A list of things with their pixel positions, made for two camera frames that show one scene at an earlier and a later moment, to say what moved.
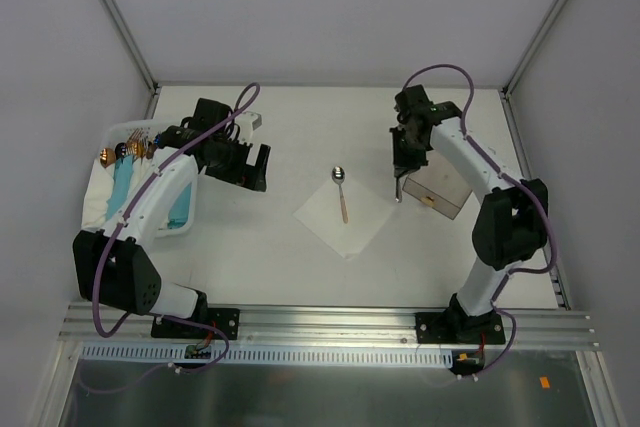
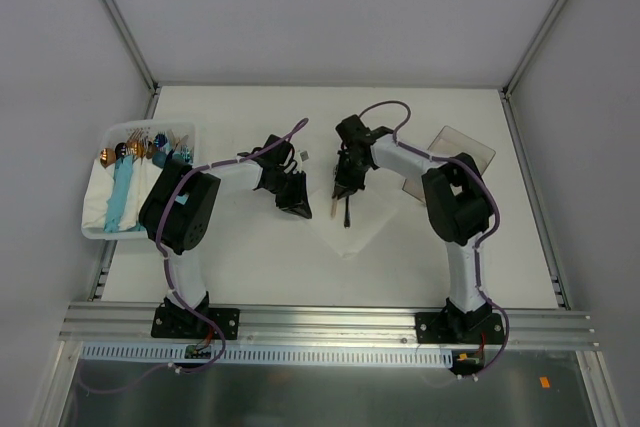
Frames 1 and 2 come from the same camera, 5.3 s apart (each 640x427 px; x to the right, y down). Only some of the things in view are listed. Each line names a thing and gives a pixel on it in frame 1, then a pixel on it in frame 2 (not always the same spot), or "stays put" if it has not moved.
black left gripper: x=239 y=162 -> x=290 y=189
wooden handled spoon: x=338 y=175 -> x=333 y=208
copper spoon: x=107 y=156 stays put
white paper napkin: x=365 y=212 stays put
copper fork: x=136 y=145 stays put
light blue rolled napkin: x=121 y=183 stays put
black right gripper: x=409 y=160 -> x=347 y=180
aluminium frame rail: x=124 y=324 stays put
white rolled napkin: x=95 y=209 stays put
